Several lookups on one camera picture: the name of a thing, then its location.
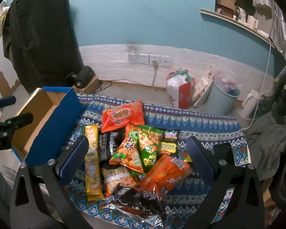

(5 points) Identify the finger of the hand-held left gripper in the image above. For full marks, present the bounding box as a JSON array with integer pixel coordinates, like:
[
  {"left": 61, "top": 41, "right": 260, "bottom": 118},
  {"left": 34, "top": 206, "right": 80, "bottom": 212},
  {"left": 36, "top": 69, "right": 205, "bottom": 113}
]
[
  {"left": 0, "top": 113, "right": 34, "bottom": 151},
  {"left": 0, "top": 96, "right": 17, "bottom": 111}
]

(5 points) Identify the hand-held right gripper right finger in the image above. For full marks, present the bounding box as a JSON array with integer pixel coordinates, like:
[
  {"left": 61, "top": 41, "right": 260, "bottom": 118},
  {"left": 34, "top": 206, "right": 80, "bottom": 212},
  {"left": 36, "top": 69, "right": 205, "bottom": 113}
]
[{"left": 185, "top": 136, "right": 265, "bottom": 229}]

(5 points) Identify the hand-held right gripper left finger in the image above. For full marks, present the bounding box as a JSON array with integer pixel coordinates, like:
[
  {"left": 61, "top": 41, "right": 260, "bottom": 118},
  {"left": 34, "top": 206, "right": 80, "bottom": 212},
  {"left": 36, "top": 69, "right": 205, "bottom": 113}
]
[{"left": 10, "top": 135, "right": 93, "bottom": 229}]

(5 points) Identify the cardboard box with blue sides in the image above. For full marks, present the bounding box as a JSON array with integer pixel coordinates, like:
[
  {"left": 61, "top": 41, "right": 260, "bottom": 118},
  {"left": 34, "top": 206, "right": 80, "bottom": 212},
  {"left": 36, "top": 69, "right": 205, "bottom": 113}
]
[{"left": 11, "top": 86, "right": 86, "bottom": 167}]

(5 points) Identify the large orange snack bag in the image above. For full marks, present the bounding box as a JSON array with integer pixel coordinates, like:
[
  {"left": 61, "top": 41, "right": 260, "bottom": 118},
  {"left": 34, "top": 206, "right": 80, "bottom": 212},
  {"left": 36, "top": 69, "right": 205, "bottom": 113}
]
[{"left": 133, "top": 154, "right": 193, "bottom": 202}]

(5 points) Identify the orange and green snack bag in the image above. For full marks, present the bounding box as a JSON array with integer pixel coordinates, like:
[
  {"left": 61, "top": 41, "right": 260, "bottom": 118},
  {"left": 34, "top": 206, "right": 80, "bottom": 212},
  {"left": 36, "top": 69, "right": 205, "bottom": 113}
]
[{"left": 109, "top": 123, "right": 145, "bottom": 174}]

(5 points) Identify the red snack bag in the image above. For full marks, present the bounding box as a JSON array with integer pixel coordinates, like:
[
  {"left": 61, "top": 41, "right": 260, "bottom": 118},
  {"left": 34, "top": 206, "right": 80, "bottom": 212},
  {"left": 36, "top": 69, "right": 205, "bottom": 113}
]
[{"left": 101, "top": 100, "right": 145, "bottom": 133}]

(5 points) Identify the yellow snack packet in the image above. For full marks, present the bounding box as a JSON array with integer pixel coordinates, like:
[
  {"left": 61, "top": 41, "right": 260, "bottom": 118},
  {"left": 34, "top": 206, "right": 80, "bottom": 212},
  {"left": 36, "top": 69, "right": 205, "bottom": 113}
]
[{"left": 84, "top": 125, "right": 104, "bottom": 201}]

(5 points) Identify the dark packet with yellow label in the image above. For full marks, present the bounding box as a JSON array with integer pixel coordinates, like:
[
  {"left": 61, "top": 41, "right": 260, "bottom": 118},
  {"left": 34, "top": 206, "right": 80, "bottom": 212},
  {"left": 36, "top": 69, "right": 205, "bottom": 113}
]
[{"left": 161, "top": 130, "right": 179, "bottom": 156}]

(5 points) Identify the blue patterned tablecloth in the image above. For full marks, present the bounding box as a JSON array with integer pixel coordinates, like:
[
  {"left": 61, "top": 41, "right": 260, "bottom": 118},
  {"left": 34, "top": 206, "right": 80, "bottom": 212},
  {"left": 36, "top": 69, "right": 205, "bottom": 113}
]
[{"left": 59, "top": 93, "right": 249, "bottom": 229}]

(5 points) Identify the black snack packet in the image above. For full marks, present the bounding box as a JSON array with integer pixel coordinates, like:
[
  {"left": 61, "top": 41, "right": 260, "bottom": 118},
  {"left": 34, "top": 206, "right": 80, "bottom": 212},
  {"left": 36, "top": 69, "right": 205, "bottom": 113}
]
[{"left": 99, "top": 130, "right": 125, "bottom": 163}]

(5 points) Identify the clear cracker packet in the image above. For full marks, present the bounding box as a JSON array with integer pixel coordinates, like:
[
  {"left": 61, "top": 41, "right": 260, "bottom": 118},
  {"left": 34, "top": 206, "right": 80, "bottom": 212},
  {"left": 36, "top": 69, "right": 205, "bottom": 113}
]
[{"left": 101, "top": 164, "right": 139, "bottom": 197}]

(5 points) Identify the light blue trash bin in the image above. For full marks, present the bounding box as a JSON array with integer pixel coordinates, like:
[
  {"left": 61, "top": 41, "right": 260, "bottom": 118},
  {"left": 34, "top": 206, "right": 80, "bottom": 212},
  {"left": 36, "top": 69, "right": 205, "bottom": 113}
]
[{"left": 203, "top": 73, "right": 241, "bottom": 115}]

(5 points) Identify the red and white shopping bag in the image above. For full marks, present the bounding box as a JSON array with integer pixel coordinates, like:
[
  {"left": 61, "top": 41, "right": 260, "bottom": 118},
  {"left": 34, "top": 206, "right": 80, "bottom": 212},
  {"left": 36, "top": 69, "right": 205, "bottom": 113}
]
[{"left": 166, "top": 68, "right": 195, "bottom": 110}]

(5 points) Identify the grey clothing pile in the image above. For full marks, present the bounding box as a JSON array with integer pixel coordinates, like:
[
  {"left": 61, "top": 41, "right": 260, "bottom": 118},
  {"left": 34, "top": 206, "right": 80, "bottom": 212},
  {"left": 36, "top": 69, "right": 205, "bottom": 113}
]
[{"left": 247, "top": 119, "right": 286, "bottom": 179}]

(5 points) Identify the silver and black snack bag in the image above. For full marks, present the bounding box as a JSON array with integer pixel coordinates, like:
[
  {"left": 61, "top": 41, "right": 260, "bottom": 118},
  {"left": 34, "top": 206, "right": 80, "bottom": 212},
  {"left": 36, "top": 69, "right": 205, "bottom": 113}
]
[{"left": 102, "top": 188, "right": 167, "bottom": 229}]

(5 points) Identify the brown paper bag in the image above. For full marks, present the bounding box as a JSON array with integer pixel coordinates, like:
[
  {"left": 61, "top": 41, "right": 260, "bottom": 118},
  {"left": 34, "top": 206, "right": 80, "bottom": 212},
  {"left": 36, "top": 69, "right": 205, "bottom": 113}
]
[{"left": 193, "top": 70, "right": 214, "bottom": 108}]

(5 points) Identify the white kettle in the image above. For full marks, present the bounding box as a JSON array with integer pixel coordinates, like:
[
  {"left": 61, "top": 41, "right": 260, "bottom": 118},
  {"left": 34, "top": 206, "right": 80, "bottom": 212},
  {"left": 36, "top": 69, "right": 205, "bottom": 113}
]
[{"left": 241, "top": 89, "right": 261, "bottom": 120}]

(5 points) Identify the small cardboard box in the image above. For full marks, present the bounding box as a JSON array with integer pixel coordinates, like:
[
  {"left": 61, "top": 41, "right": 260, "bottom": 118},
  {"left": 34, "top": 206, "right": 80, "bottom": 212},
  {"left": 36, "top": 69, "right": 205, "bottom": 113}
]
[{"left": 73, "top": 76, "right": 100, "bottom": 93}]

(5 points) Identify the black round device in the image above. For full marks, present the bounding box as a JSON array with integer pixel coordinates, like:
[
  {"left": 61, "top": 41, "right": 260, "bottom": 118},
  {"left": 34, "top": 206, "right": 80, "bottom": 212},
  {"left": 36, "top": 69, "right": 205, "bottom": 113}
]
[{"left": 66, "top": 66, "right": 95, "bottom": 88}]

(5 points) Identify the dark cloth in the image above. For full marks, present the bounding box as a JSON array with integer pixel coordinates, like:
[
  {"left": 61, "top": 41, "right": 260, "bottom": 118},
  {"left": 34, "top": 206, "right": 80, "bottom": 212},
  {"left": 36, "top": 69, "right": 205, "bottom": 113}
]
[{"left": 272, "top": 70, "right": 286, "bottom": 116}]

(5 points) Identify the white container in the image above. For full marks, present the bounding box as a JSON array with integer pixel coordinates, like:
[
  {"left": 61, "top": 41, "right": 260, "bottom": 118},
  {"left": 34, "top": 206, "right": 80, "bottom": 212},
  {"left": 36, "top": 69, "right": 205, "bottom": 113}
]
[{"left": 247, "top": 15, "right": 259, "bottom": 29}]

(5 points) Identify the open cardboard box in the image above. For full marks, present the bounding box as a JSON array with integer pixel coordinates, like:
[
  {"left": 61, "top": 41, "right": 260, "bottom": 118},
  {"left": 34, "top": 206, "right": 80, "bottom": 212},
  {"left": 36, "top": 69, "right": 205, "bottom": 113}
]
[{"left": 216, "top": 0, "right": 238, "bottom": 17}]

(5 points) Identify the striped curtain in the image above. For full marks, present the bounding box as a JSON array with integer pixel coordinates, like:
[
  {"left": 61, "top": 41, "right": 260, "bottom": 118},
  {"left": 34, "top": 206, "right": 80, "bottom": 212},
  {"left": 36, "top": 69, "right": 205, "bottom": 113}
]
[{"left": 251, "top": 0, "right": 286, "bottom": 58}]

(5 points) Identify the black cable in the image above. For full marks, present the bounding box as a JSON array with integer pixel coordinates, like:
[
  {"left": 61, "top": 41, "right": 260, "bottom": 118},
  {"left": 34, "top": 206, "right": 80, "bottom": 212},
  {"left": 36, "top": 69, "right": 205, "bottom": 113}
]
[{"left": 95, "top": 80, "right": 113, "bottom": 92}]

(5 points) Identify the grey plug and cable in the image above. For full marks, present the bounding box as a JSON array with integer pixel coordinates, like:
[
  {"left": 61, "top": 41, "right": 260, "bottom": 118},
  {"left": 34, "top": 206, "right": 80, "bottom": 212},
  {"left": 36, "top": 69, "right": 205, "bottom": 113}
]
[{"left": 152, "top": 61, "right": 160, "bottom": 91}]

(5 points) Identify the white cable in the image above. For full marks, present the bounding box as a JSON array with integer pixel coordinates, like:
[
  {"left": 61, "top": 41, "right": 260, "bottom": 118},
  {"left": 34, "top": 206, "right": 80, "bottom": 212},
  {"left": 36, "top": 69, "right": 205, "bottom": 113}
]
[{"left": 241, "top": 37, "right": 272, "bottom": 130}]

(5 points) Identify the wall shelf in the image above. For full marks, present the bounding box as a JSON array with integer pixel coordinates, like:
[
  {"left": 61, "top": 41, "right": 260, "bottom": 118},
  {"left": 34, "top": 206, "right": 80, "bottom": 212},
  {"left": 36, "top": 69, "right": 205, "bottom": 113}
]
[{"left": 199, "top": 8, "right": 286, "bottom": 58}]

